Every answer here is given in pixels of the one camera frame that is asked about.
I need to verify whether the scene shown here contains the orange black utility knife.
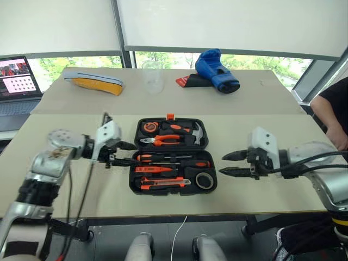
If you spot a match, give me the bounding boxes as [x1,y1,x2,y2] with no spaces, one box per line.
[140,177,191,190]

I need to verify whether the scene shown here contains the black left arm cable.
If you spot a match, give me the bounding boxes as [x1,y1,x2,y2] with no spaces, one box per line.
[58,111,114,261]

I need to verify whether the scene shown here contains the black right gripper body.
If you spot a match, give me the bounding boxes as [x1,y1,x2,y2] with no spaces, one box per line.
[246,148,274,180]

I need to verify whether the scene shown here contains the black table frame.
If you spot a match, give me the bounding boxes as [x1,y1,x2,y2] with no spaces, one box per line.
[48,213,331,243]

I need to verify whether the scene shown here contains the pliers orange black handles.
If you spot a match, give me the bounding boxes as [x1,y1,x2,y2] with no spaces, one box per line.
[139,134,182,147]

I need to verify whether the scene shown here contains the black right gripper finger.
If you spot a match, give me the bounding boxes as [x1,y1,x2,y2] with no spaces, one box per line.
[219,167,252,178]
[222,150,248,161]

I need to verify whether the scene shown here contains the thin white cable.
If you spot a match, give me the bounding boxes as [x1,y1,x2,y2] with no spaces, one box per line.
[170,216,188,261]

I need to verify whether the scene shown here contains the black tool case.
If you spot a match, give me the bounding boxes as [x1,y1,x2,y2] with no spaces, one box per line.
[128,116,218,196]

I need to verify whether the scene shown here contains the hammer orange black handle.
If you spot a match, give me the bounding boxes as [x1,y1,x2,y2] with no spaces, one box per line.
[159,121,205,146]

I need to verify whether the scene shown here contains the black electrical tape roll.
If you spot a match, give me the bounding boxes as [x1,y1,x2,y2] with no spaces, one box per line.
[195,172,214,190]

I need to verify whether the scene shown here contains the clear plastic cup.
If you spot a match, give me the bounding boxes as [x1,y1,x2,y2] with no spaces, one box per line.
[141,61,165,95]

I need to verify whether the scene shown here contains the person black t-shirt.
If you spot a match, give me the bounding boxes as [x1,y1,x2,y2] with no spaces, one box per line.
[318,77,348,128]

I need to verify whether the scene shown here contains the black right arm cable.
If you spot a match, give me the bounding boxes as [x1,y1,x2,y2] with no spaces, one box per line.
[271,150,348,180]

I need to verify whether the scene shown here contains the red black flat pouch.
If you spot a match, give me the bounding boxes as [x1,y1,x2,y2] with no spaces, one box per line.
[175,73,218,89]

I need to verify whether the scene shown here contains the Phillips screwdriver black orange handle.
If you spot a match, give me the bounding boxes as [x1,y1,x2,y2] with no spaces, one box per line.
[148,159,212,170]

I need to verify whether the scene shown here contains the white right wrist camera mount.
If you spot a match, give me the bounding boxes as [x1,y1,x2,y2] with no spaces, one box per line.
[249,126,281,171]

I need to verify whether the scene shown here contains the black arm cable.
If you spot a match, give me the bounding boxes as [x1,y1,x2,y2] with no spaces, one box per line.
[58,111,114,261]
[271,150,348,180]

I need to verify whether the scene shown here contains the blue boxing glove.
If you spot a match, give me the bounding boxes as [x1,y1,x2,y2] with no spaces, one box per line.
[195,48,241,95]

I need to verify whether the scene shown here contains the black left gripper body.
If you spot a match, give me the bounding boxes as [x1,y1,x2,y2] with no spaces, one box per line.
[97,141,125,169]

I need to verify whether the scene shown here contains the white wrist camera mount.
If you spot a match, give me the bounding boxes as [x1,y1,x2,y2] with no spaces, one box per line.
[249,126,281,171]
[91,121,122,164]

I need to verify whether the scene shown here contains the orange voltage tester pen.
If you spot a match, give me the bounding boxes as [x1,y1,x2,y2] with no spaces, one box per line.
[134,166,174,174]

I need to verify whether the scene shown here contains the flathead screwdriver black orange handle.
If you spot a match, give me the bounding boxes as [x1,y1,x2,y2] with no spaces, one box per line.
[135,153,193,163]

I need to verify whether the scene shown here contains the white roller blind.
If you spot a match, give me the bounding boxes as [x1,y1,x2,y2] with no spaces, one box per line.
[0,0,122,57]
[116,0,348,62]

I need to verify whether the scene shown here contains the grey window frame post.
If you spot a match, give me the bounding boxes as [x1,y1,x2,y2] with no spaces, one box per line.
[110,0,136,69]

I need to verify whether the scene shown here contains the grey yellow oblong object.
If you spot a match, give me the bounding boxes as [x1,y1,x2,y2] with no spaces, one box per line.
[64,71,126,96]

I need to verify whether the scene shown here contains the orange black tape measure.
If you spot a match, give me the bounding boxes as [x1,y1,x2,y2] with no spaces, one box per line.
[142,121,160,134]

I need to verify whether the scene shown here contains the open laptop computer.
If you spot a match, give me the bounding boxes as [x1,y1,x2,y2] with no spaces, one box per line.
[0,55,44,132]

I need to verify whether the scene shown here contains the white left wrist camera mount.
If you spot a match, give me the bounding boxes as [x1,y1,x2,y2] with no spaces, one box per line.
[91,121,122,164]

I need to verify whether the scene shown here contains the grey rounded shape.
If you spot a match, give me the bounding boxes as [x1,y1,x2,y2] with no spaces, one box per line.
[192,235,228,261]
[125,232,155,261]

